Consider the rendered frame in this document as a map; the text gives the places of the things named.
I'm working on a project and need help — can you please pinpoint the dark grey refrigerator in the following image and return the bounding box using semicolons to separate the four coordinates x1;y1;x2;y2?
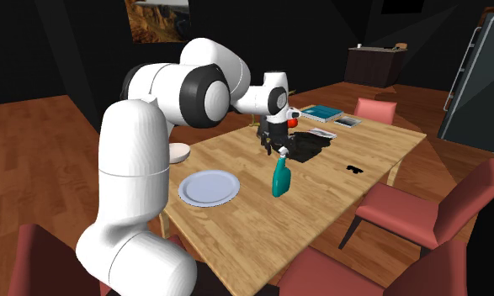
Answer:
437;7;494;154

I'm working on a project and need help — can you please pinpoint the teal spray bottle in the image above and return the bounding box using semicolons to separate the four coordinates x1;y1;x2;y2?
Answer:
272;148;293;198

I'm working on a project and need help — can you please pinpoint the wooden dining table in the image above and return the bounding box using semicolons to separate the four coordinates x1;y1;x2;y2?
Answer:
159;104;428;296

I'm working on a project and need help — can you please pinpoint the grey tablet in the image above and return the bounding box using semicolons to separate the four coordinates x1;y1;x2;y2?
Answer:
333;115;363;129

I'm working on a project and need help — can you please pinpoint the wall picture of brown landscape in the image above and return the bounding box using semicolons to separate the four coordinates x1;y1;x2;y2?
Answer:
125;0;191;44

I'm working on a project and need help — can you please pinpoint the black flat object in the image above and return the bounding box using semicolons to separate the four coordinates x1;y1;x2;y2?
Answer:
286;131;334;164

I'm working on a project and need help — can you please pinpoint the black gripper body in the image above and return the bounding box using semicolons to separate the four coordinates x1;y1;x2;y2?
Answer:
258;116;291;147

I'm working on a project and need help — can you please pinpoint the teal book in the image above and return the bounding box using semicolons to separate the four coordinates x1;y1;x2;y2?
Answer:
300;104;344;123

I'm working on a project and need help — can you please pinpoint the white magazine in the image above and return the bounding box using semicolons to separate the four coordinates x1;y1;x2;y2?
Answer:
307;127;337;140

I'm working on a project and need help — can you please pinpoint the dark wooden cabinet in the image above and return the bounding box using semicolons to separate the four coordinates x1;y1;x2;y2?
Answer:
343;42;408;89

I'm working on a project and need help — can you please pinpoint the cream bowl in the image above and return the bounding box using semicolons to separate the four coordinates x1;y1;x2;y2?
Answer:
168;142;191;165

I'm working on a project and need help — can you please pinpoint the pink chair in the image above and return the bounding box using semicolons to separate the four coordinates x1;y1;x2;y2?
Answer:
7;223;113;296
277;239;469;296
353;97;398;125
337;157;494;259

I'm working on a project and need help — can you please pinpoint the pale grey plate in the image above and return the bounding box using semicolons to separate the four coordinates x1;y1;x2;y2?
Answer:
178;169;242;208

